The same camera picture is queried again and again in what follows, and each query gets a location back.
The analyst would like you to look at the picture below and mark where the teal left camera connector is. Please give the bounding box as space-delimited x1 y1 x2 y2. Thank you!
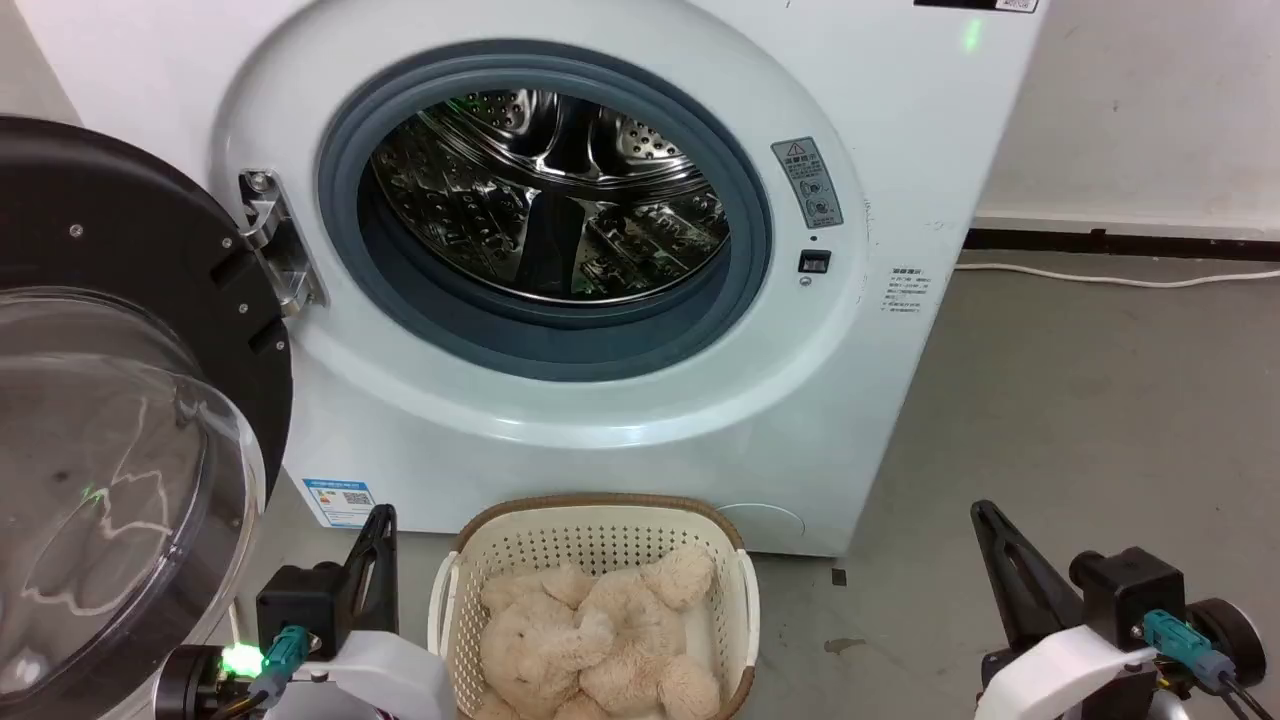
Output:
248 624 313 703

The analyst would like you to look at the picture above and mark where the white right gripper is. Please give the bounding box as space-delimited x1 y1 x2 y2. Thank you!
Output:
971 499 1163 720

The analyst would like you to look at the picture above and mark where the metal door hinge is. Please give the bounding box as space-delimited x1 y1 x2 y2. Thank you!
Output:
237 169 327 318

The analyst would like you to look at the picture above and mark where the small printed text label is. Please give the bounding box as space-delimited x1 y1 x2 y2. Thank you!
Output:
879 264 930 317

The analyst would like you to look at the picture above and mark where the white front-load washing machine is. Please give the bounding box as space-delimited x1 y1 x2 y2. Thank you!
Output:
15 0 1047 559

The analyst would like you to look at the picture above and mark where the teal camera connector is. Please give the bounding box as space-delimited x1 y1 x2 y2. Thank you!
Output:
248 624 313 703
1142 609 1239 693

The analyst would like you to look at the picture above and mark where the open washing machine door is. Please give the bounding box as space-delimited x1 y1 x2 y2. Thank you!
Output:
0 115 295 720

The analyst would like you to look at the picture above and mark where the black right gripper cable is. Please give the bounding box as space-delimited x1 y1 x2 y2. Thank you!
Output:
1218 674 1280 720

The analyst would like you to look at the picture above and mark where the white floor cable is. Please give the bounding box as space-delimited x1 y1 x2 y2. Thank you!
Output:
952 261 1280 291

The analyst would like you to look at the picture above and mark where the steel washing machine drum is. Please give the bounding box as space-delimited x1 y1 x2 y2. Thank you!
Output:
369 88 732 307

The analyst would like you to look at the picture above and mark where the teal right camera connector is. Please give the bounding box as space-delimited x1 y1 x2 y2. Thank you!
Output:
1142 609 1239 693

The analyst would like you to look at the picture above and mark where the white perforated laundry basket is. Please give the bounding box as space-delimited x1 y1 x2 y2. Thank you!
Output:
427 492 762 720

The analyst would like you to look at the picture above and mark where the blue energy label sticker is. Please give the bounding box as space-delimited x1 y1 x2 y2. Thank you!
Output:
301 477 378 530

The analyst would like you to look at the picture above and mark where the round filter cover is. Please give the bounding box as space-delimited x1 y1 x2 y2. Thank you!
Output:
714 501 807 552

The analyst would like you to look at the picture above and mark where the beige plush teddy bear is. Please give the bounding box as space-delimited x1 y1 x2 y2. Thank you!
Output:
477 544 724 720

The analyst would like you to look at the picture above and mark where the grey warning sticker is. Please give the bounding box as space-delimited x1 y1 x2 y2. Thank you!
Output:
770 136 845 231

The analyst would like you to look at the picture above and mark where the grey rubber door gasket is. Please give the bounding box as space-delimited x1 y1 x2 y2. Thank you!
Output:
317 40 774 384

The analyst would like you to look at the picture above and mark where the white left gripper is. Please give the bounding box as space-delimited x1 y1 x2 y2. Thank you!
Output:
264 504 457 720

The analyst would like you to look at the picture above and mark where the black baseboard strip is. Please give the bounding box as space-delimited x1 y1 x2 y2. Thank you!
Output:
964 227 1280 264

